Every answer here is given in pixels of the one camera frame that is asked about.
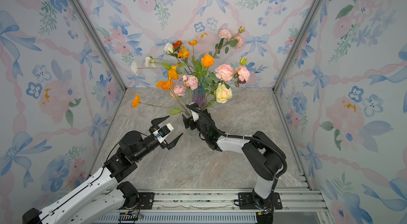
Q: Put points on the cream rose flower stem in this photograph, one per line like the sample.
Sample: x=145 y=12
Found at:
x=222 y=94

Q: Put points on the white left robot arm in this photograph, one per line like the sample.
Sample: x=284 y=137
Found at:
x=106 y=190

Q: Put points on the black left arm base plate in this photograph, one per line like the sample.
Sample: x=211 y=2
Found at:
x=143 y=200

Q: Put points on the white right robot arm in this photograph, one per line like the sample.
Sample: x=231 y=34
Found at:
x=264 y=156

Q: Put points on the orange-red gerbera flower stem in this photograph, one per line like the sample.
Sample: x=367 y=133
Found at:
x=177 y=45

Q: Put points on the large pink rose spray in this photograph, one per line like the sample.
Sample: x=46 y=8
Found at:
x=227 y=74

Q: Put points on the aluminium corner post left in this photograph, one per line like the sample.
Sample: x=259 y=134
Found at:
x=91 y=31

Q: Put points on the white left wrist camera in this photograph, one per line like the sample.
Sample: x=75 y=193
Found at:
x=161 y=134

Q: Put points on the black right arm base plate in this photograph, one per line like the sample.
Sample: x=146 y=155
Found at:
x=249 y=201

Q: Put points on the white rose flower stem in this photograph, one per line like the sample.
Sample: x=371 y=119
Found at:
x=170 y=49

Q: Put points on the white lisianthus flower stem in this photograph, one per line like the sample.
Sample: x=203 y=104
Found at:
x=150 y=63

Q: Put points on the orange ranunculus flower spray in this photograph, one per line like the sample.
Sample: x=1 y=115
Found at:
x=162 y=87

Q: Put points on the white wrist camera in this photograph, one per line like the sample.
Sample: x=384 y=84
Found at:
x=161 y=134
x=195 y=115

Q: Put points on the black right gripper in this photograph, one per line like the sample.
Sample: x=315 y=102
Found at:
x=192 y=124

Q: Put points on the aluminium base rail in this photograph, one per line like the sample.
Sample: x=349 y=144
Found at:
x=294 y=205

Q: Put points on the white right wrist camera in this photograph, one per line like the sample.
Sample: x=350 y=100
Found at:
x=195 y=115

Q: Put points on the aluminium corner post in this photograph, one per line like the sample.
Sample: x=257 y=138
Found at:
x=308 y=21
x=91 y=31

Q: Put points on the orange rose flower stem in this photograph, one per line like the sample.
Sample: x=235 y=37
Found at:
x=201 y=69

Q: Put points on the orange poppy flower spray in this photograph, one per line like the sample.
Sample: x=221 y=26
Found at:
x=184 y=56

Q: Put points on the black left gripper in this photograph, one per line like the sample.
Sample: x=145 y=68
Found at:
x=164 y=144

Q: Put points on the blue purple glass vase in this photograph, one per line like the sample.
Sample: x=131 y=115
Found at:
x=199 y=96

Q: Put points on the pink carnation flower spray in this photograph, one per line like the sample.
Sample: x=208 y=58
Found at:
x=228 y=41

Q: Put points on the aluminium corner post right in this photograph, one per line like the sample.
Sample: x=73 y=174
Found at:
x=308 y=21

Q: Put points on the pink peony flower spray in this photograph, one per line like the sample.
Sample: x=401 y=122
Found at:
x=190 y=82

